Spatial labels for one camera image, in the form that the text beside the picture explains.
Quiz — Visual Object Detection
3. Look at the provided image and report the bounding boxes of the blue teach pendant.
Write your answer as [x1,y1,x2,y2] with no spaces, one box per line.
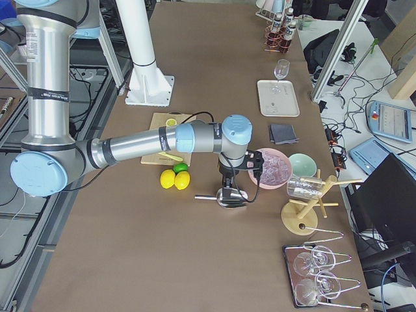
[367,101,413,144]

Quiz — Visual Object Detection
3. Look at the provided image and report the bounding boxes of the whole yellow lemon left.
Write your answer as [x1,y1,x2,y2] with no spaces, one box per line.
[159,169,176,189]

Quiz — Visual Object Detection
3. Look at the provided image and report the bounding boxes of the wooden cup tree stand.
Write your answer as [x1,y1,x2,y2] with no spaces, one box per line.
[281,175,363,236]

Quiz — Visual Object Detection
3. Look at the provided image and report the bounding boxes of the white rabbit tray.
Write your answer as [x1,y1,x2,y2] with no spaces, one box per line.
[257,80,300,117]

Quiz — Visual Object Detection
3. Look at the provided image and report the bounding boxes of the pink bowl of ice cubes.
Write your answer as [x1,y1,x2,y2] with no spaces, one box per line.
[258,148,293,190]

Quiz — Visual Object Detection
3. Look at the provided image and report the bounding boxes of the upside-down wine glass near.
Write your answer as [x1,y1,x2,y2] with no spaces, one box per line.
[294,272,341,307]

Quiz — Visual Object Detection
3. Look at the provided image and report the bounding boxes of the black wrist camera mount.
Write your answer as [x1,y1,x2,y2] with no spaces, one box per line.
[239,150,264,173]

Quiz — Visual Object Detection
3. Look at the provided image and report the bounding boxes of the copper wire bottle basket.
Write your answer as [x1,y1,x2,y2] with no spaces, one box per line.
[265,27,292,53]

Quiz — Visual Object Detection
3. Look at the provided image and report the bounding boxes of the clear glass mug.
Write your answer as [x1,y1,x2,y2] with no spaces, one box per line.
[287,175,324,200]

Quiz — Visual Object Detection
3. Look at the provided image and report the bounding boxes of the lemon half slice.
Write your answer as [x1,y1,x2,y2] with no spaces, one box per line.
[165,118,177,127]

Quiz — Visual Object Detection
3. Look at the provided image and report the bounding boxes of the grey folded cloth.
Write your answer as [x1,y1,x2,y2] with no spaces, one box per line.
[269,123,298,145]

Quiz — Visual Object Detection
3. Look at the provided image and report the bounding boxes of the white wire cup rack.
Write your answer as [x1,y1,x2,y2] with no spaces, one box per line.
[255,0,293,21]

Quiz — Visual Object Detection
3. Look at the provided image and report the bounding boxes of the upside-down wine glass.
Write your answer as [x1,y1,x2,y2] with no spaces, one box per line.
[294,272,341,307]
[293,246,335,276]

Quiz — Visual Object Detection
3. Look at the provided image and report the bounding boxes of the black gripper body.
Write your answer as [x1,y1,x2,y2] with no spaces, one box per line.
[218,155,239,187]

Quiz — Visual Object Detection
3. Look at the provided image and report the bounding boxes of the whole yellow lemon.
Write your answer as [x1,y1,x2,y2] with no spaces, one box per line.
[159,169,176,189]
[174,171,190,190]

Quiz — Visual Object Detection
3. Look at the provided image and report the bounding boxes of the steel ice scoop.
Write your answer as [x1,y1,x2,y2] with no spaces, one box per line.
[194,188,248,209]

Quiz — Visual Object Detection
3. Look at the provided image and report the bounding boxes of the tea bottle one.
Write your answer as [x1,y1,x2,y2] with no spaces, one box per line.
[270,13,282,33]

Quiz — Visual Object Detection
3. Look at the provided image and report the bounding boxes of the yellow plastic knife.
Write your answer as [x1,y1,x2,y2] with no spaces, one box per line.
[159,151,183,163]

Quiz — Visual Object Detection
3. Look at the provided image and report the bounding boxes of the upside-down wine glass far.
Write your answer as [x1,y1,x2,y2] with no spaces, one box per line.
[293,246,335,276]

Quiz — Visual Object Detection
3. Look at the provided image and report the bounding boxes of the aluminium frame post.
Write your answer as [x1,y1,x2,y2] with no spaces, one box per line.
[311,0,368,104]

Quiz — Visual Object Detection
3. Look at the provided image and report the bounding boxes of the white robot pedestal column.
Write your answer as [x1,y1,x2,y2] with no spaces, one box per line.
[116,0,174,107]

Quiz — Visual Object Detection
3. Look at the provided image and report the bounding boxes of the black backpack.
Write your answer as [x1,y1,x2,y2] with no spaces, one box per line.
[304,29,339,74]

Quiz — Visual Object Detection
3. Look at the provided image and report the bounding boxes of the tea bottle three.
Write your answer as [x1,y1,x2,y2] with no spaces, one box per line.
[283,20,296,41]

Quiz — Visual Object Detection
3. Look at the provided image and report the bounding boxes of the black monitor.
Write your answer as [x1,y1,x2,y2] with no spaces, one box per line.
[351,154,415,242]

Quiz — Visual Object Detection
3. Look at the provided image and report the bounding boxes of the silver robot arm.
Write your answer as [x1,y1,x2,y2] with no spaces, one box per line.
[10,1,252,197]

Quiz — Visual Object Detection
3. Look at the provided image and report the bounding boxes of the black tray with glasses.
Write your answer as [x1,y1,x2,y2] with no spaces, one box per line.
[282,244,322,309]

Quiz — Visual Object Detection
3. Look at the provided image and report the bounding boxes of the whole yellow lemon right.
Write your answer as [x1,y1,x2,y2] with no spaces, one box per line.
[174,171,190,190]

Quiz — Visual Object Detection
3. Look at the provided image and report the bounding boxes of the tea bottle two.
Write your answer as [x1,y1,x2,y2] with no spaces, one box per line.
[283,7,294,27]

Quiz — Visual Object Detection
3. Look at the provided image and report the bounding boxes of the green empty bowl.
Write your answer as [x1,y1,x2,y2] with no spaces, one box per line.
[289,153,317,177]

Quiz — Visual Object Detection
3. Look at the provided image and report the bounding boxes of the clear wine glass on tray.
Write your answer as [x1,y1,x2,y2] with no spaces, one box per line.
[271,59,290,94]

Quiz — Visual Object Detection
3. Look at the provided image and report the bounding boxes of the green lime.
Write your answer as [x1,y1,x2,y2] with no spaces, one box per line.
[173,162,188,174]

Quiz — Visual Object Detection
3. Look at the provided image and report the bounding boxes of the bamboo cutting board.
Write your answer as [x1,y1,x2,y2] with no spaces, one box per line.
[140,112,196,166]

